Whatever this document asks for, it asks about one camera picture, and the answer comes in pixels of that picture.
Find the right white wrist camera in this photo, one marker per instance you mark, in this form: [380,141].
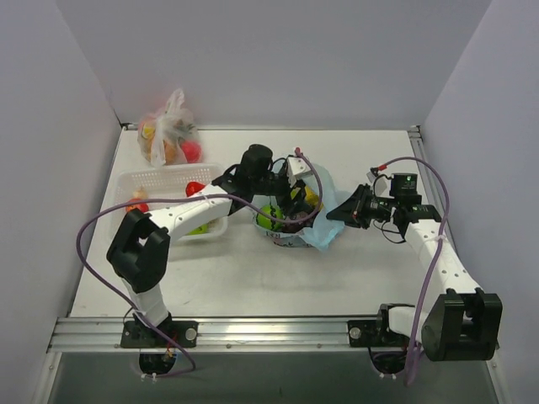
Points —
[377,172]

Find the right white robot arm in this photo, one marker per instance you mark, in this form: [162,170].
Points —
[463,323]

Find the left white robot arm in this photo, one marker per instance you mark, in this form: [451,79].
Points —
[139,250]

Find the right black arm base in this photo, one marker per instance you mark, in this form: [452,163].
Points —
[366,333]

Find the green apple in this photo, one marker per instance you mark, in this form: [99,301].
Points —
[199,229]

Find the yellow banana bunch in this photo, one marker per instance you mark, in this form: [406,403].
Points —
[311,201]

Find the green watermelon ball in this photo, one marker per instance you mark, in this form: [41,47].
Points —
[271,217]

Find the white plastic basket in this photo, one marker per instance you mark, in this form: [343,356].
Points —
[168,182]

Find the light blue plastic bag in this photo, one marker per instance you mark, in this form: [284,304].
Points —
[323,231]

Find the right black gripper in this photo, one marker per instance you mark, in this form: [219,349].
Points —
[360,205]

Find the aluminium front rail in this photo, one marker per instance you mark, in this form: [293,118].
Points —
[211,335]

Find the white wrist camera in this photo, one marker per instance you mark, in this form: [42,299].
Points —
[377,172]
[298,167]

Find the red apple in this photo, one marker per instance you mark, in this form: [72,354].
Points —
[137,201]

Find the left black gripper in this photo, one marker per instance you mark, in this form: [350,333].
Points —
[292,192]

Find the purple grape bunch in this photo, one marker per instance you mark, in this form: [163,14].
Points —
[299,221]

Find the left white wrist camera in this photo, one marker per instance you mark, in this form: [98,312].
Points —
[298,167]

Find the clear bag of fruits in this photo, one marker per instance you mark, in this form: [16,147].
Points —
[170,136]

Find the red pear fruit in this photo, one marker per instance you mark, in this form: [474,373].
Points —
[193,188]

